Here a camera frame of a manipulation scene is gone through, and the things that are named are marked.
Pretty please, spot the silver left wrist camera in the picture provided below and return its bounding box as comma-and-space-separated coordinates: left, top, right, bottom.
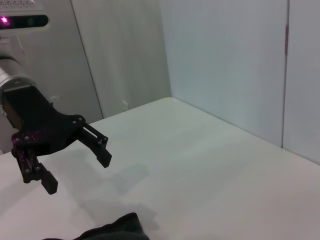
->
0, 0, 52, 32

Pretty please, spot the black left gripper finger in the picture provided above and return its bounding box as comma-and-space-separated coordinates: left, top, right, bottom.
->
77, 122, 113, 169
11, 145, 59, 196

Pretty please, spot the dark blue rag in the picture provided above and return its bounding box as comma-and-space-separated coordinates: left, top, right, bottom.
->
43, 212, 151, 240

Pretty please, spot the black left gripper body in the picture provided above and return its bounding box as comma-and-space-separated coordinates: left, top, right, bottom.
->
0, 85, 87, 156

